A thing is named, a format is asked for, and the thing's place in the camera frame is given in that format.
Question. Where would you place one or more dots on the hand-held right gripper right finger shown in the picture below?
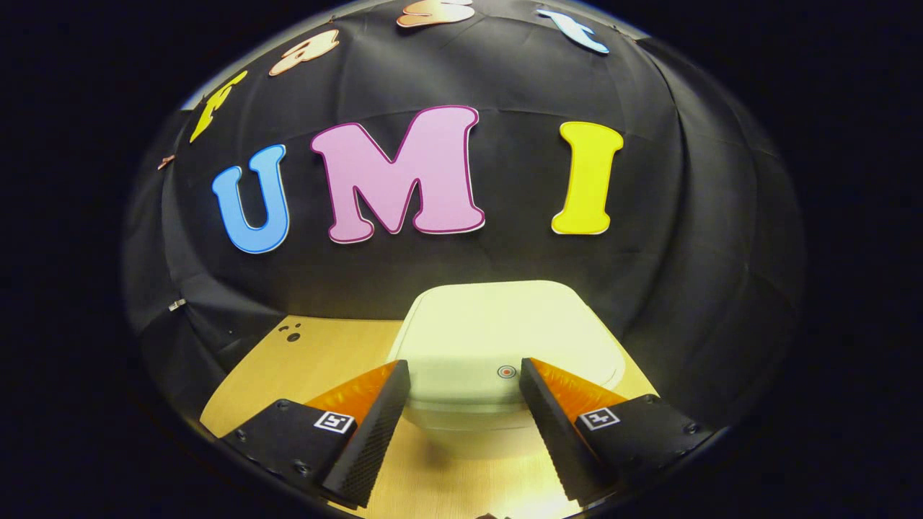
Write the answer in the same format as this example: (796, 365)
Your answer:
(554, 432)

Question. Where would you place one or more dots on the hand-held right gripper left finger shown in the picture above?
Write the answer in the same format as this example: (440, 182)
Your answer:
(368, 440)

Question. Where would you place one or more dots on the green desktop garbage bin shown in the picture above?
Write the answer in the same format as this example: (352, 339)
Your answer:
(490, 339)

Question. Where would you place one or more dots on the wooden desktop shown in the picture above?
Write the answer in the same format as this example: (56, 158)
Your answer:
(447, 483)

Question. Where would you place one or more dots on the red cloth clip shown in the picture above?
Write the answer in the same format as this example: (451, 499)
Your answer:
(166, 161)

